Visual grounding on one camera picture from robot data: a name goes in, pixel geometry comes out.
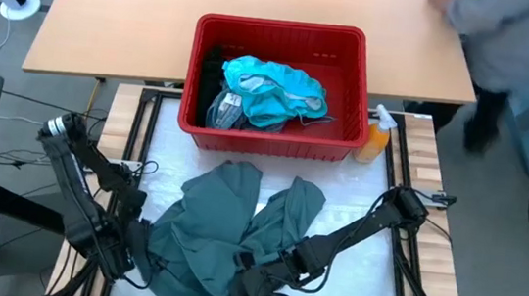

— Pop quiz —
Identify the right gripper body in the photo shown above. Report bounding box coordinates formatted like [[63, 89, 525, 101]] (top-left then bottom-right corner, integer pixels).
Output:
[[227, 242, 307, 296]]

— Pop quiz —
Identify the light wooden desk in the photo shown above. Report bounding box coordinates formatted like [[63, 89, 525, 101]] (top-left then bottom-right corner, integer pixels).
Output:
[[21, 0, 488, 121]]

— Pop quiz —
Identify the black aluminium table frame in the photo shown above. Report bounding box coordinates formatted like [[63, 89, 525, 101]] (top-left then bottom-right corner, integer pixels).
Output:
[[49, 78, 491, 296]]

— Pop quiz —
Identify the grey garment with label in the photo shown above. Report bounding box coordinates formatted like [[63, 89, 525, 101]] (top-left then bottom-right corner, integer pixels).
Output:
[[204, 86, 292, 138]]

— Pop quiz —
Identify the yellow cable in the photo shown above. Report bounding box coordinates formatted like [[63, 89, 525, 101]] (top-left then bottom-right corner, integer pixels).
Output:
[[81, 76, 106, 120]]

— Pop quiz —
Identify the person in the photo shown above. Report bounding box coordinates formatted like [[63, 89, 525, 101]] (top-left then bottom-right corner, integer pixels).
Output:
[[411, 0, 529, 160]]

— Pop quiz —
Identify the red plastic bin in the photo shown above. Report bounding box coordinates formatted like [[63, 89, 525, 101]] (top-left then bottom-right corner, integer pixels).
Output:
[[174, 9, 382, 169]]

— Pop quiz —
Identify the orange spray bottle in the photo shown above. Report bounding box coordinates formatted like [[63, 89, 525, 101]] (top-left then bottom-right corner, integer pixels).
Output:
[[351, 101, 401, 168]]

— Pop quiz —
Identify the grey-teal shirt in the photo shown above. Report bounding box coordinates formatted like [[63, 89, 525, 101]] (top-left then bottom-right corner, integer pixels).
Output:
[[142, 151, 331, 296]]

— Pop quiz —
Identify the black garment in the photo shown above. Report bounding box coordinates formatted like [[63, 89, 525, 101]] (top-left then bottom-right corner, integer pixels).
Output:
[[194, 44, 231, 130]]

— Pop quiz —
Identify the turquoise garment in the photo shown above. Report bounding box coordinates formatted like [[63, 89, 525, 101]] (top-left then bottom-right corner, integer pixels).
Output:
[[216, 52, 334, 136]]

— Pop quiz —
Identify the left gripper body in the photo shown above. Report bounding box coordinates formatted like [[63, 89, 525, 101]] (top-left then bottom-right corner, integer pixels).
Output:
[[104, 214, 161, 286]]

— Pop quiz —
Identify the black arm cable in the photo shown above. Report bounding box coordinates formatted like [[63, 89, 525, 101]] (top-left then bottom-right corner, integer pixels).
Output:
[[248, 174, 407, 296]]

